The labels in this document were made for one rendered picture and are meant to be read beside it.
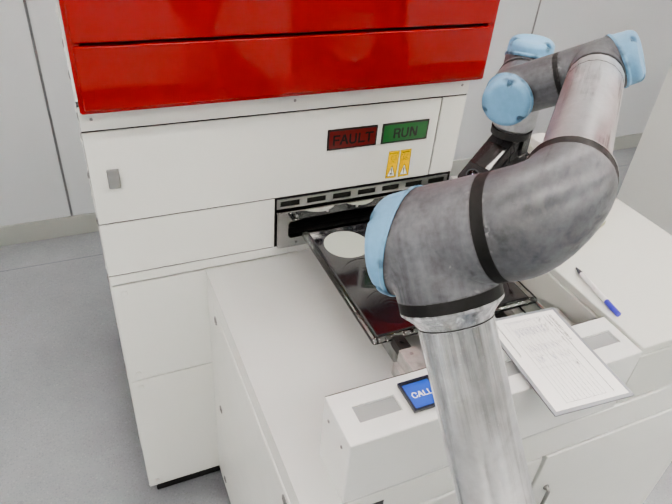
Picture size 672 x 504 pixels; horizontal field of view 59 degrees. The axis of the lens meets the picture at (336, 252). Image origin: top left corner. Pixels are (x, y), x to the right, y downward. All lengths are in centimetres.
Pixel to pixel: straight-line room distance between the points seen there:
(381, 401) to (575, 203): 46
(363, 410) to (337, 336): 32
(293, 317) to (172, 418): 57
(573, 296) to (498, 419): 59
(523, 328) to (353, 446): 39
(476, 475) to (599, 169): 34
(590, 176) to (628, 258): 77
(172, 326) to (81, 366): 95
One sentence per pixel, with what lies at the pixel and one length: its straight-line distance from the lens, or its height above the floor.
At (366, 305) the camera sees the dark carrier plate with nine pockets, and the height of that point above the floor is 90.
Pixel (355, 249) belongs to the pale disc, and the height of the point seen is 90.
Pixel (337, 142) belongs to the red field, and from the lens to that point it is 130.
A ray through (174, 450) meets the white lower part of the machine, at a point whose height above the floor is 21.
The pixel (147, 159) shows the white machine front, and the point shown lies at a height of 111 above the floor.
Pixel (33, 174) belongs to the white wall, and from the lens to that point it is 287.
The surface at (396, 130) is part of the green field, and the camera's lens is 135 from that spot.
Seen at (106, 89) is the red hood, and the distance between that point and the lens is 108.
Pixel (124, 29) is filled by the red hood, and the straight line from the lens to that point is 105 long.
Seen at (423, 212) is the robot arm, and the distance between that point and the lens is 61.
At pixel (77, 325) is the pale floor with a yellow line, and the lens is 252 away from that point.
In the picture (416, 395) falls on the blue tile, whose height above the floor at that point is 96.
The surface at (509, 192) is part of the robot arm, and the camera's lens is 58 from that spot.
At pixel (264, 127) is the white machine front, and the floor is 115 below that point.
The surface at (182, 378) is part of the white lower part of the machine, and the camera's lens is 158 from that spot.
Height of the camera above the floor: 165
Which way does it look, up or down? 36 degrees down
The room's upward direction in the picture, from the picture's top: 5 degrees clockwise
